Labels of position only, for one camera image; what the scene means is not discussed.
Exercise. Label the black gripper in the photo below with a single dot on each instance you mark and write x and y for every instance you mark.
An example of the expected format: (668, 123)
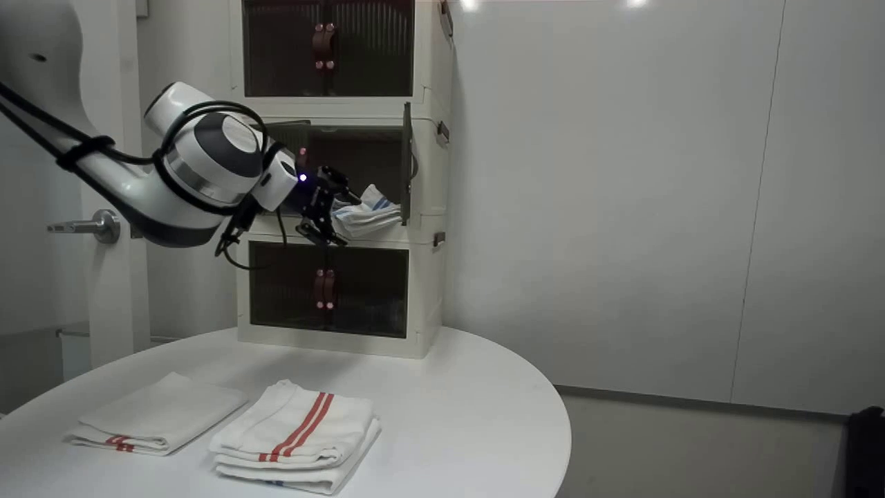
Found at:
(310, 194)

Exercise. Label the white towel with blue stripes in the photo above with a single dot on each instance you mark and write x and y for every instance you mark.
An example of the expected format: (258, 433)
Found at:
(373, 216)

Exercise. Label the dark translucent open cabinet door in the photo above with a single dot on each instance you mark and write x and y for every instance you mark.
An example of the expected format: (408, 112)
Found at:
(408, 147)

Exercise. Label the white three-tier storage cabinet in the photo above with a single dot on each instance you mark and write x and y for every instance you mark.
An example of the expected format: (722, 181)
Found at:
(418, 295)

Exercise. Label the thick white red-striped towel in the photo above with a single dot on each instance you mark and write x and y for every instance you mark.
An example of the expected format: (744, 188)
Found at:
(294, 429)

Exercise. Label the thin white towel red mark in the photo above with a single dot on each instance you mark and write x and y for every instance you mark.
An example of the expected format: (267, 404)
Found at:
(155, 416)

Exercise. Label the white room door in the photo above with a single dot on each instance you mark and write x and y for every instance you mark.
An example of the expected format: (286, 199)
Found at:
(101, 304)

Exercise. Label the black case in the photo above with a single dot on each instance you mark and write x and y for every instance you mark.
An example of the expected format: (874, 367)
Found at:
(867, 451)

